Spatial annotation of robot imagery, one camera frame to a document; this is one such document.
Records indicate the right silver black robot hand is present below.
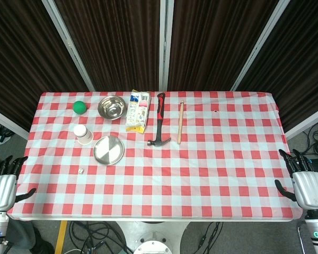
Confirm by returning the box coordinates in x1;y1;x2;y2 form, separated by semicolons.
274;149;318;210

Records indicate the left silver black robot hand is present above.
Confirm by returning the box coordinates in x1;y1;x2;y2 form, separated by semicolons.
0;155;37;212

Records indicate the white paper cup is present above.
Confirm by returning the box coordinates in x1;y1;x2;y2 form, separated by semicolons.
73;124;93;146

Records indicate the round metal plate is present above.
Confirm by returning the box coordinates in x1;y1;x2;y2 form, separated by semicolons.
93;135;126;166

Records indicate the yellow floor tape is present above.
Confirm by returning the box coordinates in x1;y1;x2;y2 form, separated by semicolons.
54;221;68;254

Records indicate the red white checkered tablecloth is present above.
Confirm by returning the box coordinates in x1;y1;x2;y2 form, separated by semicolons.
6;91;304;222

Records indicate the green ball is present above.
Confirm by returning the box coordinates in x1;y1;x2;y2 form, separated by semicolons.
73;101;88;115

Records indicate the dark brown curtain panel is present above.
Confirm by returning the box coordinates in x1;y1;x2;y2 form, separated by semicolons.
167;0;280;92
54;0;165;92
238;0;318;133
0;0;90;132

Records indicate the stainless steel bowl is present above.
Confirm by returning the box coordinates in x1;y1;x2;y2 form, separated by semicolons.
97;96;127;121

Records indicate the wooden stick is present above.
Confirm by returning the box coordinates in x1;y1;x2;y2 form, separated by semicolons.
177;99;185;145

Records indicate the white yellow tissue pack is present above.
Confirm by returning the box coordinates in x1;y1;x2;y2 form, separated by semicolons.
125;89;152;135

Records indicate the red black claw hammer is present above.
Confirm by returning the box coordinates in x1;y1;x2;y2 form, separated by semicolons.
147;92;172;147

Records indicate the white partition frame post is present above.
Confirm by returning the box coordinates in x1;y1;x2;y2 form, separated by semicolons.
0;105;30;140
41;0;96;92
230;0;291;92
158;0;175;92
285;104;318;140

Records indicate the black cable with adapter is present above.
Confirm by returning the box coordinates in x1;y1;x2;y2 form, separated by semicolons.
197;221;224;250

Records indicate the white table frame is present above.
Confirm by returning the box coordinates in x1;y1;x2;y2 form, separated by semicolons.
17;217;296;223

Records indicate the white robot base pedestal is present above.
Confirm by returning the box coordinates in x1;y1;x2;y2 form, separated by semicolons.
116;221;191;254

